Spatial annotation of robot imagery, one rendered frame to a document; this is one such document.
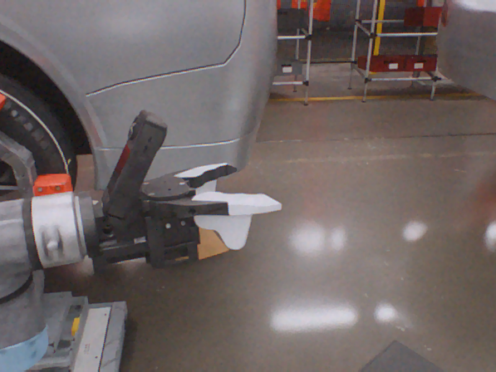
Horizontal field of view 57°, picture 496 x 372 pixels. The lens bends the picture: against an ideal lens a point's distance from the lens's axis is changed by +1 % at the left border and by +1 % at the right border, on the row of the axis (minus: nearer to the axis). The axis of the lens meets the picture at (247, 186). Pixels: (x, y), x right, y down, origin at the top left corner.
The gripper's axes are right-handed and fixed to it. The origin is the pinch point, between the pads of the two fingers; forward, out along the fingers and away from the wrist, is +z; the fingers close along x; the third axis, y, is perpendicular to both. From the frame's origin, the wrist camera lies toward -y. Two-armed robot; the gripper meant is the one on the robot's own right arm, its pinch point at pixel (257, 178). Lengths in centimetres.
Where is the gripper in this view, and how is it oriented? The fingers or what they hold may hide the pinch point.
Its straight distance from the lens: 54.3
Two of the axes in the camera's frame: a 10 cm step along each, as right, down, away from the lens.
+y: 0.5, 9.4, 3.2
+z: 9.4, -1.5, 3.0
